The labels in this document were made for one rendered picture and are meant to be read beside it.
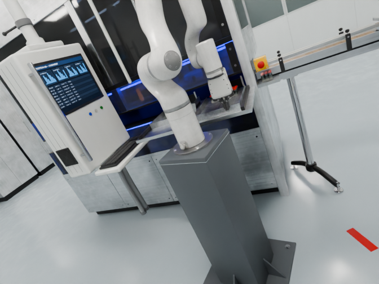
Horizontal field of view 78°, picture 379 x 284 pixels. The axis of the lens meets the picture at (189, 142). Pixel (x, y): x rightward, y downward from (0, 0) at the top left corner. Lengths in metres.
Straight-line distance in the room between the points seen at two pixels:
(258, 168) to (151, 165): 0.88
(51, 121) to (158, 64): 0.84
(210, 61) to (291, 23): 5.09
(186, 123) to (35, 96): 0.88
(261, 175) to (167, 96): 1.11
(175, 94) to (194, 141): 0.21
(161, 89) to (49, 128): 0.80
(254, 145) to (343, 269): 0.83
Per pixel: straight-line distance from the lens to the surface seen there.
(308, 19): 6.16
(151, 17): 0.97
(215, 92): 1.14
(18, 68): 1.53
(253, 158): 1.75
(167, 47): 0.90
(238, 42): 1.51
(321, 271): 1.53
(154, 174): 2.07
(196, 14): 1.10
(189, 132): 0.97
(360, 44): 1.69
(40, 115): 1.56
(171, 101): 0.94
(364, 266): 1.55
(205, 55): 1.10
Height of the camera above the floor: 1.25
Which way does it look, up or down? 21 degrees down
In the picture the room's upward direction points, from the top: 24 degrees counter-clockwise
